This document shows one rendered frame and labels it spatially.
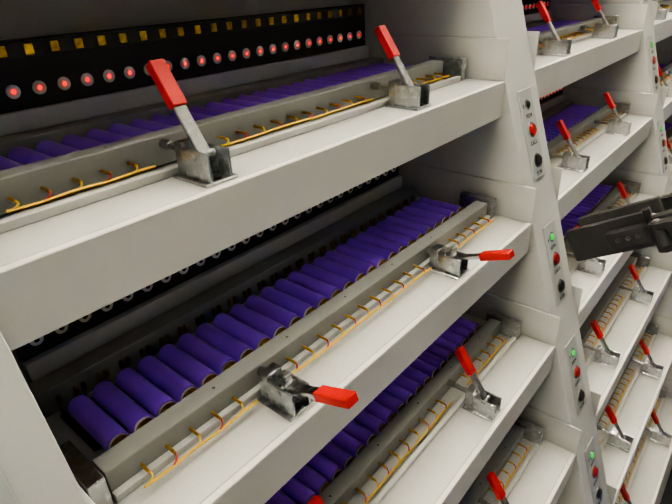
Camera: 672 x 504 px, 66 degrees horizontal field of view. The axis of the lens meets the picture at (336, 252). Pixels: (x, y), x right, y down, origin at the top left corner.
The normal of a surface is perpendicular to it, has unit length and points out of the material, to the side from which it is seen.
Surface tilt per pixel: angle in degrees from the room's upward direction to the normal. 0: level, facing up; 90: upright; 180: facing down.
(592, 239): 90
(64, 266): 108
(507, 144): 90
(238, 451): 18
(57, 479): 90
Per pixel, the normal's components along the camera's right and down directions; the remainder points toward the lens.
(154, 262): 0.76, 0.27
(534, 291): -0.65, 0.38
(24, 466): 0.71, -0.02
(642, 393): -0.04, -0.88
